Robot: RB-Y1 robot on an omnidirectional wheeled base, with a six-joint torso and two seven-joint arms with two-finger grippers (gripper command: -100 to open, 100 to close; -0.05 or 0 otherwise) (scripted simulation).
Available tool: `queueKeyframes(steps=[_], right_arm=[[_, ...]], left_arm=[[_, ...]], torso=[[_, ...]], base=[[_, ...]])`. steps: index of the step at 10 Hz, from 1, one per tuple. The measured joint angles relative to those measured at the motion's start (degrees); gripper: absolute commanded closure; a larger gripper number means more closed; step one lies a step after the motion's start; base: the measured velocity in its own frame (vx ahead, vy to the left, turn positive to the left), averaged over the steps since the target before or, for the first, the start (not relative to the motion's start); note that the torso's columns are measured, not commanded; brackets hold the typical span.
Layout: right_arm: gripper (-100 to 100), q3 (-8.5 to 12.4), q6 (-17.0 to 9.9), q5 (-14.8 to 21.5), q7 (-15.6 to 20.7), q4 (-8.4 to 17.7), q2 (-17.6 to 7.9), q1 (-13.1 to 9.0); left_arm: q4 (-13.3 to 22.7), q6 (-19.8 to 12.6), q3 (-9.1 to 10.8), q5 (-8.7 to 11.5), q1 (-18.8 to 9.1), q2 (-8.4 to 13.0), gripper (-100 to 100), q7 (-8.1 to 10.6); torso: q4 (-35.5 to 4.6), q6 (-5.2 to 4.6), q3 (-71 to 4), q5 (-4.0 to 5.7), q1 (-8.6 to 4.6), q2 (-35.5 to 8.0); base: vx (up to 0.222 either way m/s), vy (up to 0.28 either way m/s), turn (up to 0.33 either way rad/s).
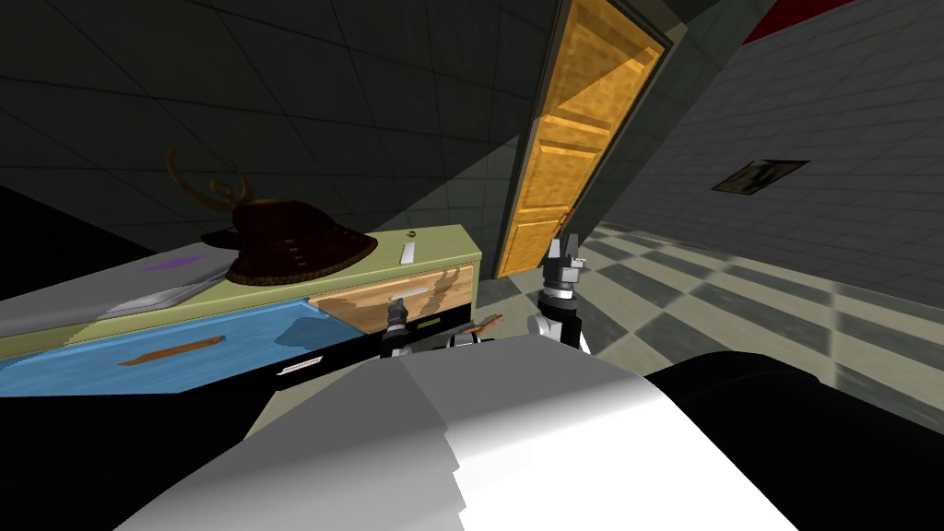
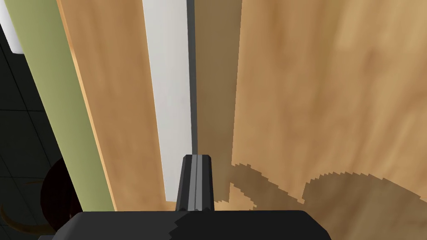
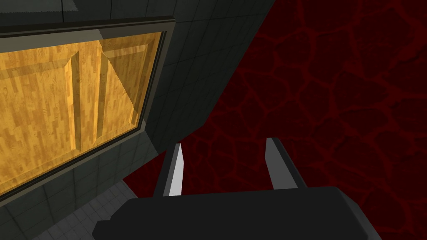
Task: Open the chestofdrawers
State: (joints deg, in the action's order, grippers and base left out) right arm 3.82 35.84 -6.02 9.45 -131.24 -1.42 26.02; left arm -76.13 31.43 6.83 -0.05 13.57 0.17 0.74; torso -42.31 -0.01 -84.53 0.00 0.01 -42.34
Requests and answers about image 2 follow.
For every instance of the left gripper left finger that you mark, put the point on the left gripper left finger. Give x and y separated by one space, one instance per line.
188 186

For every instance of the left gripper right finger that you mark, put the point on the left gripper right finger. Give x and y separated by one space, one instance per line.
204 186

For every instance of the light wooden panel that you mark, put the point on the light wooden panel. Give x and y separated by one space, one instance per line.
113 100

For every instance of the light wooden door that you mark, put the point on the light wooden door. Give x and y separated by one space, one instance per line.
317 93

